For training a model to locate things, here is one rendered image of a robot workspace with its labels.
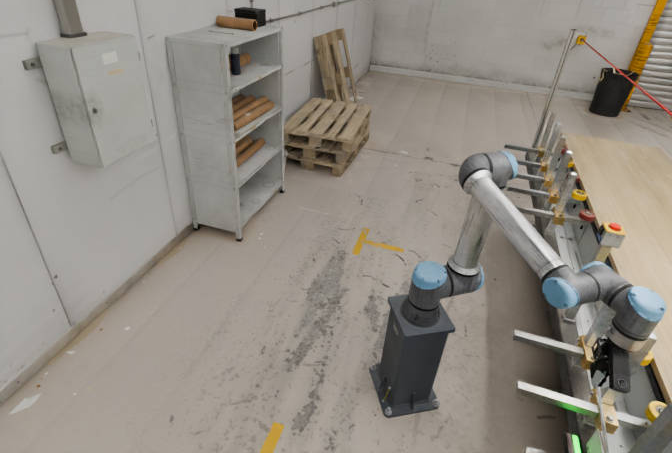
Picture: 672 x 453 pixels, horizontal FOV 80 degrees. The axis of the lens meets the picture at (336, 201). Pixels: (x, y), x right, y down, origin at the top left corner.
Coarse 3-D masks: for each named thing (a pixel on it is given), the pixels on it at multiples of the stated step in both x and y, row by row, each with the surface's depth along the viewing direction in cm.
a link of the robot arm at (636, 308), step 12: (636, 288) 111; (648, 288) 112; (624, 300) 112; (636, 300) 108; (648, 300) 108; (660, 300) 108; (624, 312) 111; (636, 312) 108; (648, 312) 106; (660, 312) 106; (624, 324) 112; (636, 324) 109; (648, 324) 108; (636, 336) 111; (648, 336) 111
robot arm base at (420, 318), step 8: (408, 304) 192; (408, 312) 192; (416, 312) 189; (424, 312) 187; (432, 312) 188; (440, 312) 194; (408, 320) 192; (416, 320) 190; (424, 320) 188; (432, 320) 189
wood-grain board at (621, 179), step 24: (576, 144) 320; (600, 144) 324; (624, 144) 327; (576, 168) 281; (600, 168) 284; (624, 168) 286; (648, 168) 289; (600, 192) 253; (624, 192) 255; (648, 192) 257; (600, 216) 228; (624, 216) 229; (648, 216) 231; (624, 240) 209; (648, 240) 210; (624, 264) 191; (648, 264) 192
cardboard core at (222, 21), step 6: (216, 18) 302; (222, 18) 301; (228, 18) 300; (234, 18) 299; (240, 18) 298; (222, 24) 302; (228, 24) 300; (234, 24) 299; (240, 24) 298; (246, 24) 296; (252, 24) 295; (252, 30) 299
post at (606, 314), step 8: (600, 312) 150; (608, 312) 146; (600, 320) 149; (608, 320) 148; (592, 328) 154; (600, 328) 151; (592, 336) 153; (600, 336) 152; (592, 344) 155; (576, 360) 162
